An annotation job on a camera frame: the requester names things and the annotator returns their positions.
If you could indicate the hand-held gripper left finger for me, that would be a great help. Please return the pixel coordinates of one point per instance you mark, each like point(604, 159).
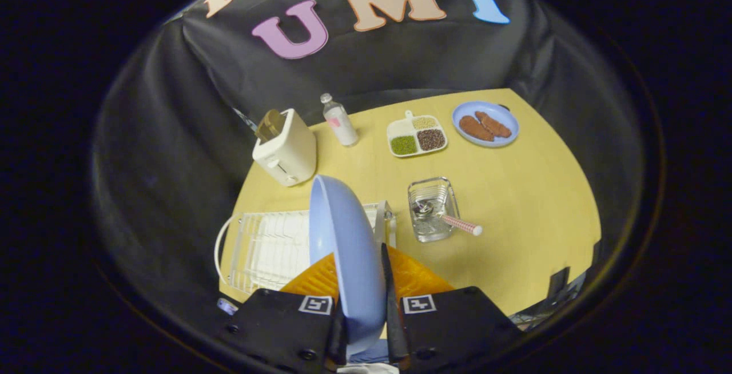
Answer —
point(274, 328)

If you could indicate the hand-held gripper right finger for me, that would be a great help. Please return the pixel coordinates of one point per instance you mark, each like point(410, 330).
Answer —
point(457, 322)

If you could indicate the large light blue plate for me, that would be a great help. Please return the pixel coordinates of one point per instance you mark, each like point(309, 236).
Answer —
point(349, 248)

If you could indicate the small blue plate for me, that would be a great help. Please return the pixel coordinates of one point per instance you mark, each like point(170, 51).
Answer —
point(503, 139)

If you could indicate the cream toaster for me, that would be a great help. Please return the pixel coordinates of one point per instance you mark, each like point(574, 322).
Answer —
point(291, 154)

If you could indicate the white divided bean tray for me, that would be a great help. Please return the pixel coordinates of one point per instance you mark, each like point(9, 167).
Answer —
point(403, 145)

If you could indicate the brown sausage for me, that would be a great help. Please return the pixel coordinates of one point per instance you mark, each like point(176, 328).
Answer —
point(474, 128)
point(494, 125)

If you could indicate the brown toast slice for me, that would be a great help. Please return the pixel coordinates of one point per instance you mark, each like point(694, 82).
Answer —
point(270, 125)

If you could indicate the clear bottle pink label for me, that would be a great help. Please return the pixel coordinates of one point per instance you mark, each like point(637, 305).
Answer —
point(342, 122)

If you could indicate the black backdrop cloth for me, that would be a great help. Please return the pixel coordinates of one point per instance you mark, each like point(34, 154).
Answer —
point(171, 134)

